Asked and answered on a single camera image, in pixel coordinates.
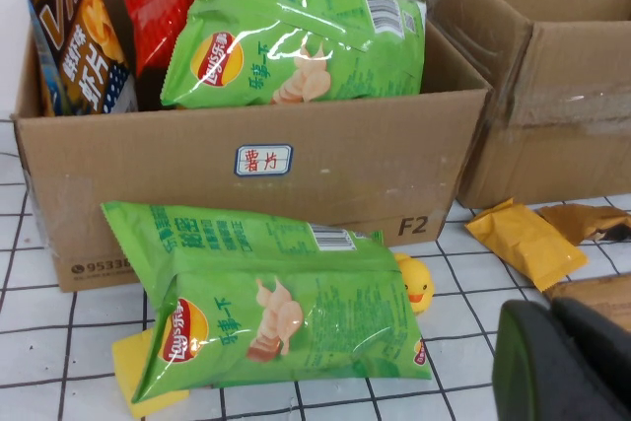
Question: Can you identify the taped cardboard box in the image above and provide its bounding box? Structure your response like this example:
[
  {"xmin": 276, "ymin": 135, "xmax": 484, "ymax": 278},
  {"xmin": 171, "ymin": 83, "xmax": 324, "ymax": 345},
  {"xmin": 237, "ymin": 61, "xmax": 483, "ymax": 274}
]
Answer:
[{"xmin": 424, "ymin": 0, "xmax": 631, "ymax": 210}]

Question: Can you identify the cardboard box with F2 print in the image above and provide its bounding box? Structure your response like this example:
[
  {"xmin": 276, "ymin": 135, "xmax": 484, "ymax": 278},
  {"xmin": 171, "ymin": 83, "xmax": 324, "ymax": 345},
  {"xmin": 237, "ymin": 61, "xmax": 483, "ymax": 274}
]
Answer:
[{"xmin": 10, "ymin": 0, "xmax": 494, "ymax": 294}]

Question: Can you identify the yellow rubber duck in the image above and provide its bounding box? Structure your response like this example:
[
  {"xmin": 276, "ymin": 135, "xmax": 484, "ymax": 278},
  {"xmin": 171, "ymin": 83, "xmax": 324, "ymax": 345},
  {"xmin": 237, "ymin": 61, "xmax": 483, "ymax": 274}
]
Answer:
[{"xmin": 391, "ymin": 251, "xmax": 438, "ymax": 316}]

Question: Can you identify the small yellow snack packet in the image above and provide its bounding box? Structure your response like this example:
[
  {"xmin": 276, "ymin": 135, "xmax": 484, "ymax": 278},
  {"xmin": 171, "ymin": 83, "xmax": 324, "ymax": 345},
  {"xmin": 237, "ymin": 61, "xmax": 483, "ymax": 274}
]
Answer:
[{"xmin": 464, "ymin": 197, "xmax": 590, "ymax": 293}]

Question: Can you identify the white label sticker on F2 box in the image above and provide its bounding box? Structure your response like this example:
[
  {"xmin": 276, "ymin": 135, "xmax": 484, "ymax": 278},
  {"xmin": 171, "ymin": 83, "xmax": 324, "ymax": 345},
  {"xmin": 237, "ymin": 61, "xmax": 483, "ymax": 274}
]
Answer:
[{"xmin": 234, "ymin": 143, "xmax": 294, "ymax": 178}]

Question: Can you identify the crumpled gold brown wrapper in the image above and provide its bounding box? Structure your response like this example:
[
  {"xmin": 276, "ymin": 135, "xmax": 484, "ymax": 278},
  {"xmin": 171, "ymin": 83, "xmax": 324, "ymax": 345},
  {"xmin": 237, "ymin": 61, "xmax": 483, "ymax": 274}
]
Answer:
[{"xmin": 536, "ymin": 203, "xmax": 631, "ymax": 246}]

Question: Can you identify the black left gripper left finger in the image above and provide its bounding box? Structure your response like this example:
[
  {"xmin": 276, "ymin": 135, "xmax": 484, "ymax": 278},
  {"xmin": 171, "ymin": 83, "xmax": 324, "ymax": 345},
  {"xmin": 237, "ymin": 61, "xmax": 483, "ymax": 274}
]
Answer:
[{"xmin": 491, "ymin": 300, "xmax": 631, "ymax": 421}]

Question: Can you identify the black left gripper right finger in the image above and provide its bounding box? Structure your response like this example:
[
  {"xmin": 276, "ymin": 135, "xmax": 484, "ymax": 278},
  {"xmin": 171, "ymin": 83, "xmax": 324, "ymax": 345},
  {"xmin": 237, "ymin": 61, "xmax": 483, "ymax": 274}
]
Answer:
[{"xmin": 551, "ymin": 296, "xmax": 631, "ymax": 407}]

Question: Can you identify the green Lay's chips bag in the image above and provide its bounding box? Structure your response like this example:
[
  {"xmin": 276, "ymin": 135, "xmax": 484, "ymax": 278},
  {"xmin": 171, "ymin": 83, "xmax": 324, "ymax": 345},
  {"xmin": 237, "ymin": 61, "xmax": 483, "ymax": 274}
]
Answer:
[
  {"xmin": 160, "ymin": 0, "xmax": 428, "ymax": 110},
  {"xmin": 101, "ymin": 200, "xmax": 433, "ymax": 405}
]

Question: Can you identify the brown biscuit packet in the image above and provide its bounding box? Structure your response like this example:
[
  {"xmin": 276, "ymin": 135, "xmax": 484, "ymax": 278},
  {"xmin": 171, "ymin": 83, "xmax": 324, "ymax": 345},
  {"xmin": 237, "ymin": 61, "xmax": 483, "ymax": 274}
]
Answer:
[{"xmin": 544, "ymin": 275, "xmax": 631, "ymax": 333}]

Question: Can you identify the red shrimp sticks bag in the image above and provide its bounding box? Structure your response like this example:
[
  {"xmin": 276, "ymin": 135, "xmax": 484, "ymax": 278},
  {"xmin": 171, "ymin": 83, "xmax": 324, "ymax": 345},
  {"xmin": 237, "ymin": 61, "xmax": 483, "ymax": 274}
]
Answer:
[{"xmin": 115, "ymin": 0, "xmax": 366, "ymax": 80}]

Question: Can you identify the yellow foam block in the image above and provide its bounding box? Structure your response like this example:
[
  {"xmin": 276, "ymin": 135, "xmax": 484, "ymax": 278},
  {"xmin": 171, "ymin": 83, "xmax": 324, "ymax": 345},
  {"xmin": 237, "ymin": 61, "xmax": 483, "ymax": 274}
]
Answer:
[{"xmin": 111, "ymin": 330, "xmax": 191, "ymax": 420}]

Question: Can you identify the dark brown shrimp chips bag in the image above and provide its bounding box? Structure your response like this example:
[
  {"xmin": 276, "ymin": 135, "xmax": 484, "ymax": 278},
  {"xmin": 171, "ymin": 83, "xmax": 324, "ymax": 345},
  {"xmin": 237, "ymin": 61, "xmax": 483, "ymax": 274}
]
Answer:
[{"xmin": 4, "ymin": 0, "xmax": 137, "ymax": 117}]

